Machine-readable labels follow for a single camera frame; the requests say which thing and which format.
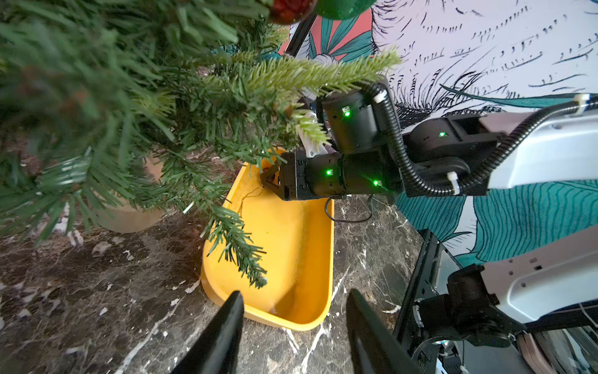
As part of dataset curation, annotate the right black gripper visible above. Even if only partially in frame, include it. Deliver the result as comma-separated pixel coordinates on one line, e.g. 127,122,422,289
260,151,352,201

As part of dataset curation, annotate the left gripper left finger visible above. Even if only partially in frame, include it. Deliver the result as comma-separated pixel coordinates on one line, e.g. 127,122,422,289
171,291,244,374

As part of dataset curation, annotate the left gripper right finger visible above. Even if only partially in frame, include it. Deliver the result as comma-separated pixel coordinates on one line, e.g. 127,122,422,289
347,288,420,373

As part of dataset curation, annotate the red ball ornament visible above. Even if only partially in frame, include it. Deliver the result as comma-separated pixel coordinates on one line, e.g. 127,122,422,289
269,0,318,26

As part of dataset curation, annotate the green glitter ball ornament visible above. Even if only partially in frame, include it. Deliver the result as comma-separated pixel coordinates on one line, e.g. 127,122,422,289
315,0,376,20

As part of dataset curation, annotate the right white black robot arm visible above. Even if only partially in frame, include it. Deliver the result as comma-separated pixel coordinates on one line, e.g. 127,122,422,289
261,81,597,352

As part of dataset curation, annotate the tan tree pot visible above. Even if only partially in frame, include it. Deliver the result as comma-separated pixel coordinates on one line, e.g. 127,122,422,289
90,155,166,234

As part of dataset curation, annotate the small green christmas tree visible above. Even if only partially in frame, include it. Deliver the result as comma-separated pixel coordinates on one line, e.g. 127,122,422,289
1,1,400,288

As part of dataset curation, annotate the yellow plastic tray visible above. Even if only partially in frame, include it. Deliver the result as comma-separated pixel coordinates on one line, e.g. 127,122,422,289
201,164,335,331

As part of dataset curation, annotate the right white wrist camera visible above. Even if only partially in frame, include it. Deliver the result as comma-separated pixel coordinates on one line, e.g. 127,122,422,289
296,109,332,158

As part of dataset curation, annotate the right black frame post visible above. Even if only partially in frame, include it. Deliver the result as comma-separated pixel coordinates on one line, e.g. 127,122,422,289
284,14,317,58

